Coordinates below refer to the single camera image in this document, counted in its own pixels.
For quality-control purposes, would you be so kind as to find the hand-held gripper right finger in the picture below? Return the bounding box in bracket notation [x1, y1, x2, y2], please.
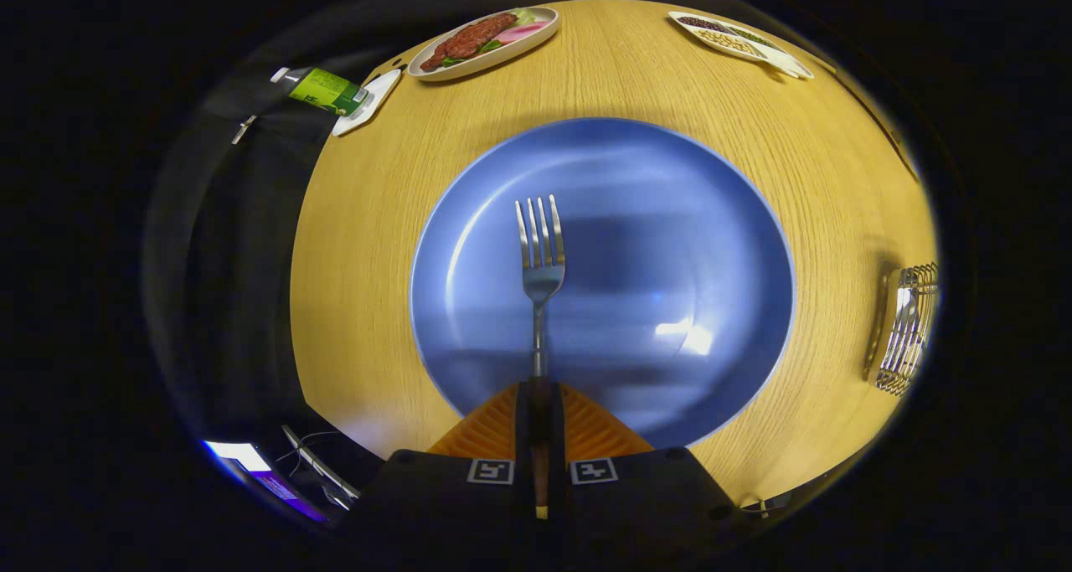
[539, 382, 742, 548]

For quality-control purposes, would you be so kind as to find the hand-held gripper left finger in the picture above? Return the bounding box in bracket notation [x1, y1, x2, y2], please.
[356, 382, 539, 548]

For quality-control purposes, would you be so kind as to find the wooden handled metal fork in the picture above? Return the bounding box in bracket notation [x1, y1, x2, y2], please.
[514, 194, 567, 520]

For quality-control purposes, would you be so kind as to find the white flat panel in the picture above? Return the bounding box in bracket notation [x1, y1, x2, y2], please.
[281, 424, 363, 510]

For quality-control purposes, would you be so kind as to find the blue plate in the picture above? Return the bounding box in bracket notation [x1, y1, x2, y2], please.
[409, 117, 796, 451]

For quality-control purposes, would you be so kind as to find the lit computer monitor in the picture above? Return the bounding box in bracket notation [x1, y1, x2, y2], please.
[201, 440, 327, 523]

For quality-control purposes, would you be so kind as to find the perforated metal basket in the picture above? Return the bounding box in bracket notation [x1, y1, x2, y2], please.
[863, 260, 941, 398]

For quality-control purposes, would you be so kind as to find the white square coaster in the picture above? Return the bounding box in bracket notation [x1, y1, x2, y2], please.
[332, 70, 403, 137]

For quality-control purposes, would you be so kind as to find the green label water bottle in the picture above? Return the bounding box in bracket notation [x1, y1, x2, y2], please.
[270, 66, 371, 117]

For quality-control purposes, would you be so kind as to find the plate of meat and vegetables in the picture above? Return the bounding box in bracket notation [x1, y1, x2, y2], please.
[407, 6, 560, 83]

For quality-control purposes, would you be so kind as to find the white divided dish of beans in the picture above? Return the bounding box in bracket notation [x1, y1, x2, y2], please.
[667, 11, 815, 80]

